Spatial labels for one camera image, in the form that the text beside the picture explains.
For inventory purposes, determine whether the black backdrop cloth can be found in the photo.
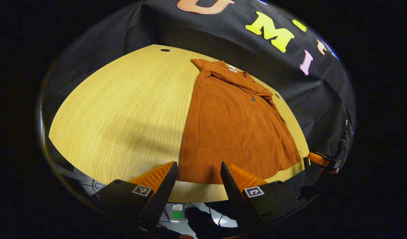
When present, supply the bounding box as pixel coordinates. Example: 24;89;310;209
41;0;356;160

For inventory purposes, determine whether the grey box with green sticker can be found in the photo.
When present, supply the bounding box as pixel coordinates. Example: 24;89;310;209
171;203;186;222

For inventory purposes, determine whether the thin black cable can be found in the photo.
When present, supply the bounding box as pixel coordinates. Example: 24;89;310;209
203;203;225;229

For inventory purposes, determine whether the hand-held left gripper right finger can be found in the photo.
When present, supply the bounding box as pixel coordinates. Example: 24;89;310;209
220;161;319;233

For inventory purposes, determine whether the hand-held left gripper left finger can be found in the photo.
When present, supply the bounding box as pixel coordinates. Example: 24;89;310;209
90;161;179;229

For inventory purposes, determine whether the orange ribbed cardigan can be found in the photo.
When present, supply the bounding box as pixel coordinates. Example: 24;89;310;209
177;58;302;185

